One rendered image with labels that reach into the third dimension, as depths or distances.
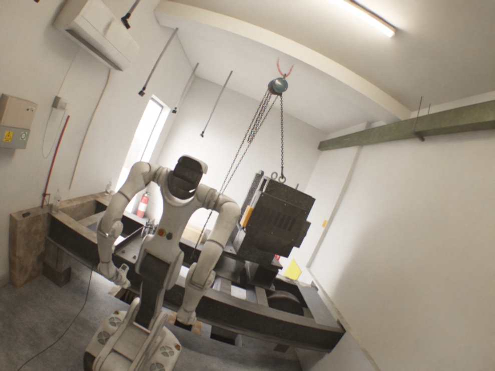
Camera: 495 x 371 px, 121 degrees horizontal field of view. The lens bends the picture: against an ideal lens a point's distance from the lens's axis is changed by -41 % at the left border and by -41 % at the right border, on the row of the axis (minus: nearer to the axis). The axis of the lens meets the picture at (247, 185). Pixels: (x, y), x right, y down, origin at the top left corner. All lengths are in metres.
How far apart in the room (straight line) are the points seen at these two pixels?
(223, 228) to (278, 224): 1.01
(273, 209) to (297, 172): 2.64
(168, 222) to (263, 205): 0.93
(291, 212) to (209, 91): 3.18
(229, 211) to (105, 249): 0.58
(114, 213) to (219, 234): 0.46
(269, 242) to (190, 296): 1.11
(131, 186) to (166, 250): 0.33
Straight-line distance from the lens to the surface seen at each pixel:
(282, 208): 1.86
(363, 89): 2.41
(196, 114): 4.44
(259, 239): 1.89
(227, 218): 0.95
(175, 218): 1.02
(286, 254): 2.20
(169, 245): 1.09
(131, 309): 1.49
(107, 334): 1.68
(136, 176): 1.07
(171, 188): 0.98
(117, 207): 1.04
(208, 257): 0.90
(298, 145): 4.44
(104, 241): 1.08
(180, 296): 1.87
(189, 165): 0.99
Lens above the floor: 1.60
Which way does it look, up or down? 3 degrees down
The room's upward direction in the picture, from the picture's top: 23 degrees clockwise
